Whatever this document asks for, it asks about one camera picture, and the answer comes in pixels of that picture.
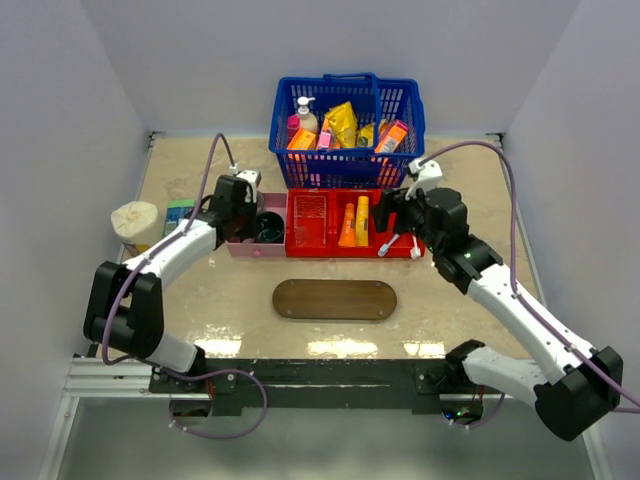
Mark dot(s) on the orange box in basket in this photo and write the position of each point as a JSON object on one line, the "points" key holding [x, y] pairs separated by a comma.
{"points": [[391, 135]]}

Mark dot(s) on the blue plastic shopping basket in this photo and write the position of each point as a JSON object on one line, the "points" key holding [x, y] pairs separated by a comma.
{"points": [[373, 99]]}

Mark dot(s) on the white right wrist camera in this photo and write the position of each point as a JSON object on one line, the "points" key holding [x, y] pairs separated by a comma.
{"points": [[425, 175]]}

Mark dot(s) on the white pump lotion bottle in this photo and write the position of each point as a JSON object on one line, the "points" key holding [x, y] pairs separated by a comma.
{"points": [[307, 120]]}

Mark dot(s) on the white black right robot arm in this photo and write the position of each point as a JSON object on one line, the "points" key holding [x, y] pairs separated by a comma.
{"points": [[569, 383]]}

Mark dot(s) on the clear acrylic toothbrush holder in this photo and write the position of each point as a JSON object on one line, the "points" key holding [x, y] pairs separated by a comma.
{"points": [[310, 220]]}

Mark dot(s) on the pink small box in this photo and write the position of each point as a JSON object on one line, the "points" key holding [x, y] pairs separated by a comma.
{"points": [[324, 140]]}

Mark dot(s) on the orange carton left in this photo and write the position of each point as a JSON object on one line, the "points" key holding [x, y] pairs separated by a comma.
{"points": [[303, 140]]}

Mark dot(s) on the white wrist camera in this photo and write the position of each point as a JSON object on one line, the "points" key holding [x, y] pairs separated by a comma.
{"points": [[425, 175], [252, 177]]}

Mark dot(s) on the red three-compartment bin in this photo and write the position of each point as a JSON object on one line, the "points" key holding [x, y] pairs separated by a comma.
{"points": [[336, 202]]}

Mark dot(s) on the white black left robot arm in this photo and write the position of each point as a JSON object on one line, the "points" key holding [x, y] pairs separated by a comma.
{"points": [[125, 308]]}

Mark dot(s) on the pink drawer box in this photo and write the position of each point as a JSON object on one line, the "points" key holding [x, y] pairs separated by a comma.
{"points": [[274, 202]]}

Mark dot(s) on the aluminium frame rail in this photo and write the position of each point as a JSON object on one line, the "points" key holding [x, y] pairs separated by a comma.
{"points": [[91, 378]]}

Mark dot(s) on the dark green mug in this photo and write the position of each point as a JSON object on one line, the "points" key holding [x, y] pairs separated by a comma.
{"points": [[270, 228]]}

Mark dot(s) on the light blue toothbrush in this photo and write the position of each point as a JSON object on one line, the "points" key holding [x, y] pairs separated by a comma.
{"points": [[384, 248]]}

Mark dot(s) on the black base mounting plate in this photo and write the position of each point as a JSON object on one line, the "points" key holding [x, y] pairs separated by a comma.
{"points": [[417, 385]]}

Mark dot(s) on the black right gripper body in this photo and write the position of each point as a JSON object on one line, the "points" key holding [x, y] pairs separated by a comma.
{"points": [[410, 214]]}

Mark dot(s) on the yellow green packet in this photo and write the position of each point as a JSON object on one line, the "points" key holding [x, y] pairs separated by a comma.
{"points": [[366, 137]]}

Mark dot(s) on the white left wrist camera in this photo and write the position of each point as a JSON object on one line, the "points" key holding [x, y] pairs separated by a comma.
{"points": [[252, 177]]}

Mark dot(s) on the yellow snack bag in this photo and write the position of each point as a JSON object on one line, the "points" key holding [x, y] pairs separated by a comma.
{"points": [[343, 123]]}

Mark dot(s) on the cream tissue roll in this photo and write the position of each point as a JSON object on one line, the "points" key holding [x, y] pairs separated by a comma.
{"points": [[138, 224]]}

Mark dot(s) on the brown wooden oval tray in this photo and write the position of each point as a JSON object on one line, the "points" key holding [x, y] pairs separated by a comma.
{"points": [[314, 299]]}

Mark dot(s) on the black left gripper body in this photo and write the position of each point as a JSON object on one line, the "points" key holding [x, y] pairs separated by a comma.
{"points": [[246, 217]]}

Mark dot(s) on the green blue carton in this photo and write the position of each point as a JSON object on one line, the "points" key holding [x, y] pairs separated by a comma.
{"points": [[177, 214]]}

